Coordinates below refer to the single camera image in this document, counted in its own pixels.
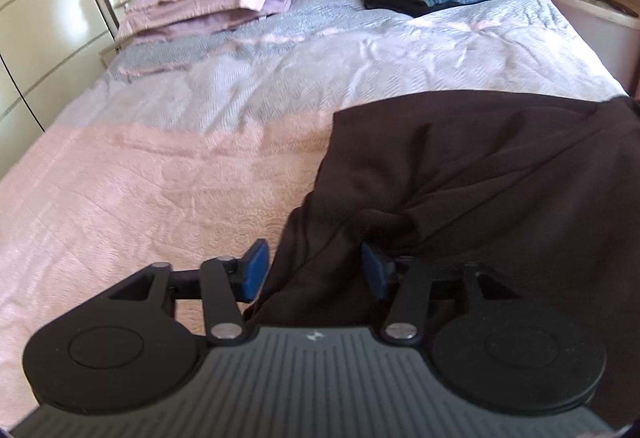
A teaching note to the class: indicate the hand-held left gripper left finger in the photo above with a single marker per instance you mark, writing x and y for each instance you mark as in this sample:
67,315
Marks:
255,269

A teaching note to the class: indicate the cream wardrobe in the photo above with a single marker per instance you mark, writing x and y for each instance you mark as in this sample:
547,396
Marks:
45,33

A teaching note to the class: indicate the cream wooden bed frame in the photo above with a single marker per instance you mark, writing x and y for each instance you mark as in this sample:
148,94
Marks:
595,13

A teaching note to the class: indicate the dark brown garment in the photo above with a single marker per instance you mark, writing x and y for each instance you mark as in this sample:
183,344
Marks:
480,178

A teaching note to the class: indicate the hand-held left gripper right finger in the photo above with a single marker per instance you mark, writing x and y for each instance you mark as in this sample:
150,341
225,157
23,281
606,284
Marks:
374,269

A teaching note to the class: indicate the pink and grey bed cover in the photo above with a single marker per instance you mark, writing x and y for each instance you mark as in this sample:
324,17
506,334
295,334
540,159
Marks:
180,153

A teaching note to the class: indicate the pink quilted pillow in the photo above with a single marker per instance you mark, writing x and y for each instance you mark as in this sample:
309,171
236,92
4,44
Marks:
185,13

